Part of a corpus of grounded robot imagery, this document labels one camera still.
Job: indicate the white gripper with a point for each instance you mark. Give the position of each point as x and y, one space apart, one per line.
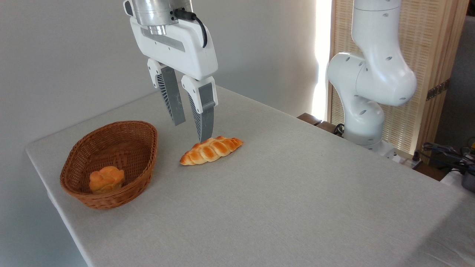
185 48

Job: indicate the long braided bread loaf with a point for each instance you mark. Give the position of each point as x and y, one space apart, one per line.
211 150

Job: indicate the brown wicker basket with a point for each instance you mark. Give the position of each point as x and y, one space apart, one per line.
111 146

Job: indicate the small round bread roll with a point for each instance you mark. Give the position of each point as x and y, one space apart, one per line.
107 180

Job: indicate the dark brown wooden furniture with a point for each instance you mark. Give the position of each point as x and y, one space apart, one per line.
310 118

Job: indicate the white power strip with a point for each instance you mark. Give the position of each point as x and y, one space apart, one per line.
406 159

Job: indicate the wooden folding screen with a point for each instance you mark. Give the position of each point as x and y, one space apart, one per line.
430 37

